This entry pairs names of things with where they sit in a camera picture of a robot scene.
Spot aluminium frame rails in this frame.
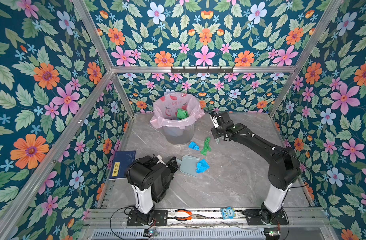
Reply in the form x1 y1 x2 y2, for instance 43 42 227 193
0 1 341 240

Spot silver mesh waste basket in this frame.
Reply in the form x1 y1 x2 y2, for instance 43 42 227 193
162 124 194 145

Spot blue paper scrap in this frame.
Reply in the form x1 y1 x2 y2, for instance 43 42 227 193
188 142 200 151
196 159 210 174

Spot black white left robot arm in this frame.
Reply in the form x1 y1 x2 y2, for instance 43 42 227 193
126 156 179 216

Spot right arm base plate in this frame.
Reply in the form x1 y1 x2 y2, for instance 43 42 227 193
242 209 288 226

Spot green paper scrap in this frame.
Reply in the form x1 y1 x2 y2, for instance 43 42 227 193
200 137 211 156
177 109 189 121

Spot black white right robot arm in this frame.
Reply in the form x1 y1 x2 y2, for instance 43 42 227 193
210 112 301 223

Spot dark blue book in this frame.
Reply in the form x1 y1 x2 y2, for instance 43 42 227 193
109 151 136 181

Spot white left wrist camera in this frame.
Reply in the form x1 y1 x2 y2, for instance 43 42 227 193
155 155 166 165

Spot small circuit board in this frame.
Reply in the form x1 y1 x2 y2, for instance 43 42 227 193
143 229 159 238
264 230 280 240

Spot blue owl figurine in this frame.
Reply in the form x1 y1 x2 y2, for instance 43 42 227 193
221 207 236 220

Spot small circuit board right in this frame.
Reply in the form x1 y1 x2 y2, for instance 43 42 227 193
264 230 280 240

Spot black hook rail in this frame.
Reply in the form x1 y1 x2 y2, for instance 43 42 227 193
171 66 234 75

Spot orange handled pliers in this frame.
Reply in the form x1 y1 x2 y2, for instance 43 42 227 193
174 209 208 222

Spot small circuit board left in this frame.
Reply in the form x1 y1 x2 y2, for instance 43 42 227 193
143 229 159 238

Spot pale green dustpan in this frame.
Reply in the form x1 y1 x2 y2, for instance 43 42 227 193
177 155 200 177

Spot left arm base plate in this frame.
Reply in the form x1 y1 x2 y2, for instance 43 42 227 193
127 210 169 227

